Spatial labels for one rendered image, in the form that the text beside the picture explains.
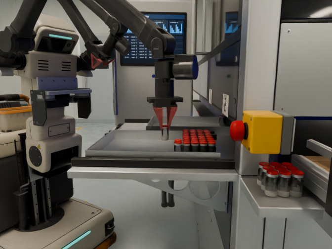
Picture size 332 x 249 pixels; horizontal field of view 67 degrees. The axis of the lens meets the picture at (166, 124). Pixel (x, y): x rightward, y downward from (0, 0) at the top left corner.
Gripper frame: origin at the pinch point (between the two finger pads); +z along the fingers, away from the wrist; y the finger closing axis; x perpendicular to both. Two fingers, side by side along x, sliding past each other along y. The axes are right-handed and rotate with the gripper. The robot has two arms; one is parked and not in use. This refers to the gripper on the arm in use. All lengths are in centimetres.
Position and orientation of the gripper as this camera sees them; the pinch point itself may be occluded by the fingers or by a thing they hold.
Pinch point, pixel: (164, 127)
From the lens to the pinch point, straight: 77.1
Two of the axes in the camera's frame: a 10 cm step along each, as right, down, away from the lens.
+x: -2.0, -1.7, 9.6
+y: 9.8, -0.5, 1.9
